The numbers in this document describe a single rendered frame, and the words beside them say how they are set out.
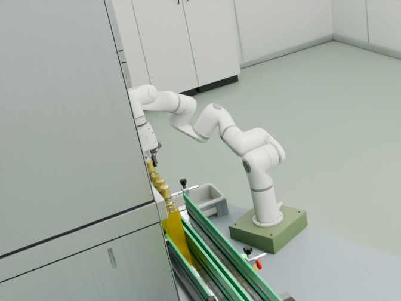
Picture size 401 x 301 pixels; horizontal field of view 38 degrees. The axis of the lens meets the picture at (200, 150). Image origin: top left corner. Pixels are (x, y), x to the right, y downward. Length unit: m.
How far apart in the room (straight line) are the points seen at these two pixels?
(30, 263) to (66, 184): 0.22
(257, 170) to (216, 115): 0.31
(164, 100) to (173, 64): 3.86
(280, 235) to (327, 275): 0.26
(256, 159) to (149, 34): 3.92
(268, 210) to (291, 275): 0.29
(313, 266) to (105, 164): 1.07
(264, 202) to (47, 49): 1.27
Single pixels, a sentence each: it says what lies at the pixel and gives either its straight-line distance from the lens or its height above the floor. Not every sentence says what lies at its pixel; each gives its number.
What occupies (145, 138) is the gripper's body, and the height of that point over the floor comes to 1.29.
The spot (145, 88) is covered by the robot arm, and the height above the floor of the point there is 1.46.
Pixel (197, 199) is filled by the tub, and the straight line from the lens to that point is 2.72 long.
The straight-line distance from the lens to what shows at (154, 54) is 6.09.
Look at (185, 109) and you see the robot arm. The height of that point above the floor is 1.29.
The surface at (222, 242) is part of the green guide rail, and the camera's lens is 2.11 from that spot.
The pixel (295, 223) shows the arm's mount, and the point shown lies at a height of 0.81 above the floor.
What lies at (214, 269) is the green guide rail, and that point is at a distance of 1.97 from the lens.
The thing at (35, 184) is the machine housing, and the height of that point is 1.55.
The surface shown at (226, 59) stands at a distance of 6.41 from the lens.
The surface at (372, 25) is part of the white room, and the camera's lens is 6.93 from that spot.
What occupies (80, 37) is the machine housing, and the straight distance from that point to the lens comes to 1.35.
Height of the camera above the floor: 2.13
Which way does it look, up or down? 25 degrees down
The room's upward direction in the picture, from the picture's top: 11 degrees counter-clockwise
